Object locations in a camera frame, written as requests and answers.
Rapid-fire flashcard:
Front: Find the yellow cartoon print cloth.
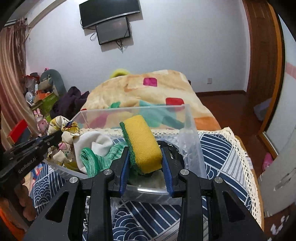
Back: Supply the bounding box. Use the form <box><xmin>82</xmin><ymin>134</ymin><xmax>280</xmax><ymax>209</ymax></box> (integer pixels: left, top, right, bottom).
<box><xmin>46</xmin><ymin>115</ymin><xmax>80</xmax><ymax>171</ymax></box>

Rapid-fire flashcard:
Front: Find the green knitted glove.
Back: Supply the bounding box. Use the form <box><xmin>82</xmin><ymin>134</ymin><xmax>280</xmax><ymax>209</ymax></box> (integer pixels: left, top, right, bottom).
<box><xmin>80</xmin><ymin>142</ymin><xmax>127</xmax><ymax>177</ymax></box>

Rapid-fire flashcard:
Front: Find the clear plastic storage box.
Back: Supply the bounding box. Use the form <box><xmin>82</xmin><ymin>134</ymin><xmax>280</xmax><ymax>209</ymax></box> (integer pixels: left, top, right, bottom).
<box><xmin>47</xmin><ymin>104</ymin><xmax>206</xmax><ymax>204</ymax></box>

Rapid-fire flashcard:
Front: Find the white soft towel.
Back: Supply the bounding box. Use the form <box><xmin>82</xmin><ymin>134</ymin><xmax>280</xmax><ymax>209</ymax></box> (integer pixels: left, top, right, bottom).
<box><xmin>73</xmin><ymin>131</ymin><xmax>113</xmax><ymax>174</ymax></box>

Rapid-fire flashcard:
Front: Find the yellow green sponge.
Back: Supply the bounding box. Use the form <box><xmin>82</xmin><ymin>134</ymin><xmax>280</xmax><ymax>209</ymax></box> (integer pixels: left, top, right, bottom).
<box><xmin>119</xmin><ymin>115</ymin><xmax>163</xmax><ymax>175</ymax></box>

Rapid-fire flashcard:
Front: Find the person left hand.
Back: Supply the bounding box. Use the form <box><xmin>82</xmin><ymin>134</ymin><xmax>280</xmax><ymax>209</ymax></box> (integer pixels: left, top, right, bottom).
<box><xmin>14</xmin><ymin>178</ymin><xmax>37</xmax><ymax>221</ymax></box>

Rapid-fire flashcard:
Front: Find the pink rabbit plush toy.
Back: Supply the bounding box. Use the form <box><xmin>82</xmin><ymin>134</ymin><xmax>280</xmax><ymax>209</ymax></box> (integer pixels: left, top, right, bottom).
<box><xmin>33</xmin><ymin>108</ymin><xmax>49</xmax><ymax>137</ymax></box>

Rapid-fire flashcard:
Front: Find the green cardboard box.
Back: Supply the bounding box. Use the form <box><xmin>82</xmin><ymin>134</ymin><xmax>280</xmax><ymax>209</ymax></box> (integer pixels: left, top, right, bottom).
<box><xmin>30</xmin><ymin>92</ymin><xmax>59</xmax><ymax>116</ymax></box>

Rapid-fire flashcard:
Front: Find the dark purple clothing pile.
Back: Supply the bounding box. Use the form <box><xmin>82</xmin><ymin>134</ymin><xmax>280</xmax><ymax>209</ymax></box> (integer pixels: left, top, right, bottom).
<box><xmin>50</xmin><ymin>86</ymin><xmax>90</xmax><ymax>120</ymax></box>

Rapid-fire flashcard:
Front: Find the blue white patterned tablecloth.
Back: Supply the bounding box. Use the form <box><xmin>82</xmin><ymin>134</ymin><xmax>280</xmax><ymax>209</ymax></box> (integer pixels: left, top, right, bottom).
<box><xmin>30</xmin><ymin>126</ymin><xmax>265</xmax><ymax>241</ymax></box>

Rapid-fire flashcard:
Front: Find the pink striped curtain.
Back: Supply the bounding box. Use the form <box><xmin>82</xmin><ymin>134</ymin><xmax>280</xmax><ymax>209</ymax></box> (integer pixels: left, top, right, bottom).
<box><xmin>1</xmin><ymin>18</ymin><xmax>38</xmax><ymax>150</ymax></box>

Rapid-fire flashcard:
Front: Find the grey green neck pillow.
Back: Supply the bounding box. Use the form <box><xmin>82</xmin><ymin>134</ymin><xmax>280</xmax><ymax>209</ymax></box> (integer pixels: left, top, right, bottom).
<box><xmin>40</xmin><ymin>69</ymin><xmax>67</xmax><ymax>97</ymax></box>

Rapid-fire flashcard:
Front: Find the yellow round plush ball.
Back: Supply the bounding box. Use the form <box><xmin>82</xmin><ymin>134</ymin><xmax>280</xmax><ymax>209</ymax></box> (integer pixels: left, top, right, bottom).
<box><xmin>110</xmin><ymin>68</ymin><xmax>130</xmax><ymax>78</ymax></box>

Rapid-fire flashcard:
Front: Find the colourful beige fleece blanket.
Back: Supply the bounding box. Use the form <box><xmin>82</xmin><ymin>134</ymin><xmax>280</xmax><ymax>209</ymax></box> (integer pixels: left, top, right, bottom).
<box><xmin>81</xmin><ymin>70</ymin><xmax>221</xmax><ymax>131</ymax></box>

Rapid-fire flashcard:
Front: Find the brown wooden door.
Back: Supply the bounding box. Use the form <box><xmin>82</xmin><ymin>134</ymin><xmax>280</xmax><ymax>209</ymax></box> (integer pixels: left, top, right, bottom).
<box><xmin>243</xmin><ymin>1</ymin><xmax>285</xmax><ymax>135</ymax></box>

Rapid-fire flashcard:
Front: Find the small black wall monitor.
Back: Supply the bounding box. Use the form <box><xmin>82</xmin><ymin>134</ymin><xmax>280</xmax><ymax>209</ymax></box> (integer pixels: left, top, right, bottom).
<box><xmin>95</xmin><ymin>16</ymin><xmax>131</xmax><ymax>45</ymax></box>

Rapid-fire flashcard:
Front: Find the large black wall television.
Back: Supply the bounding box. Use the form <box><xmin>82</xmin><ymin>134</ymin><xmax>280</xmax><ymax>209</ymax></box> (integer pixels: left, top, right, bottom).
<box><xmin>79</xmin><ymin>0</ymin><xmax>140</xmax><ymax>29</ymax></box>

